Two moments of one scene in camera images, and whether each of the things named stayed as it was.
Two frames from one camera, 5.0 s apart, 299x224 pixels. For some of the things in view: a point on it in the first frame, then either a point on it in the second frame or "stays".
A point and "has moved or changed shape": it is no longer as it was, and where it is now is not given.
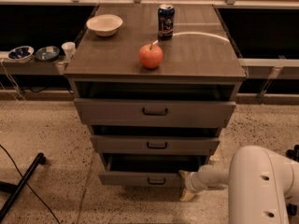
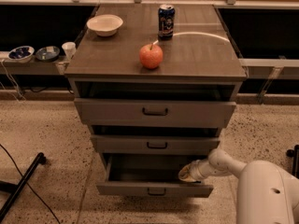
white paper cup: [69, 49] stays
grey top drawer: [133, 112] stays
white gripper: [197, 181] -> [195, 171]
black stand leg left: [16, 190] stays
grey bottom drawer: [149, 169] has moved or changed shape
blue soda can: [165, 21] stays
